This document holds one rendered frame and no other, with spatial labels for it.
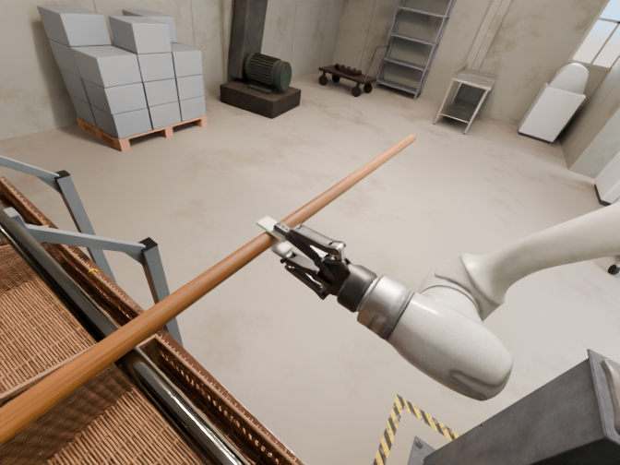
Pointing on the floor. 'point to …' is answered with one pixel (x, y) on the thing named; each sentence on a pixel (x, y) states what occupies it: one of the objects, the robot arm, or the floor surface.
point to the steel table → (464, 111)
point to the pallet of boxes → (125, 72)
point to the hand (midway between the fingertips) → (273, 235)
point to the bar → (202, 445)
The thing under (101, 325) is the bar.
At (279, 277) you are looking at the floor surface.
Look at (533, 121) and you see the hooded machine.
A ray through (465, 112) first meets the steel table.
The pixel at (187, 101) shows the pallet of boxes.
